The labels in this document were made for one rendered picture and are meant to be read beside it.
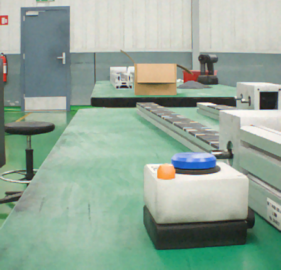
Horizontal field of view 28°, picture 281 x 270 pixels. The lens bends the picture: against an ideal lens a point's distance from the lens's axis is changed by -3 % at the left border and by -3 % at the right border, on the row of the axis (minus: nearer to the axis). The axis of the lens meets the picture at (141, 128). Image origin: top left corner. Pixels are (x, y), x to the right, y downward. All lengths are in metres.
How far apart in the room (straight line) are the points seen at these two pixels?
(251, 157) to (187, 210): 0.15
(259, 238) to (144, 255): 0.11
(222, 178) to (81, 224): 0.16
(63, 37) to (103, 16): 0.90
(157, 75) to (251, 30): 9.25
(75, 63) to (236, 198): 11.15
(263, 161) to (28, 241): 0.24
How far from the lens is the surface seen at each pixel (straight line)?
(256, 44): 12.01
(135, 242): 0.51
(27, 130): 3.64
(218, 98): 2.71
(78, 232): 0.54
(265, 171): 0.57
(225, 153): 0.68
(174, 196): 0.48
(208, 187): 0.48
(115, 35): 11.60
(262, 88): 1.64
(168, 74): 2.77
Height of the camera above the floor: 0.93
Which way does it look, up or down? 6 degrees down
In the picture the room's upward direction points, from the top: straight up
